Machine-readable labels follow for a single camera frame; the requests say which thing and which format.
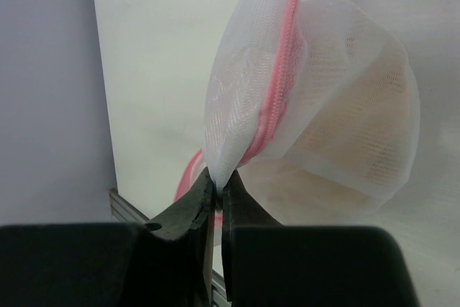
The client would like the beige bra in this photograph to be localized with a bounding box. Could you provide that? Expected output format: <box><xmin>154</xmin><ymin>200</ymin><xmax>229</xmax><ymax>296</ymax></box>
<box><xmin>242</xmin><ymin>42</ymin><xmax>420</xmax><ymax>224</ymax></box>

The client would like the white mesh pink-trimmed laundry bag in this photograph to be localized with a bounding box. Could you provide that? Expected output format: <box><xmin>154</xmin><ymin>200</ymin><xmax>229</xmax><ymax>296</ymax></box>
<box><xmin>173</xmin><ymin>0</ymin><xmax>422</xmax><ymax>227</ymax></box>

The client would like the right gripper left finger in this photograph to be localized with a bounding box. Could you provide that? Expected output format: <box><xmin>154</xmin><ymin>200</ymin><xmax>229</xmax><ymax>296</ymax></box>
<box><xmin>1</xmin><ymin>170</ymin><xmax>215</xmax><ymax>306</ymax></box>

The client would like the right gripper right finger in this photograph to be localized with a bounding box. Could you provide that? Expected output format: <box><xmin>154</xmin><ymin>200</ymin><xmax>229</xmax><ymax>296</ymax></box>
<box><xmin>221</xmin><ymin>172</ymin><xmax>420</xmax><ymax>306</ymax></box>

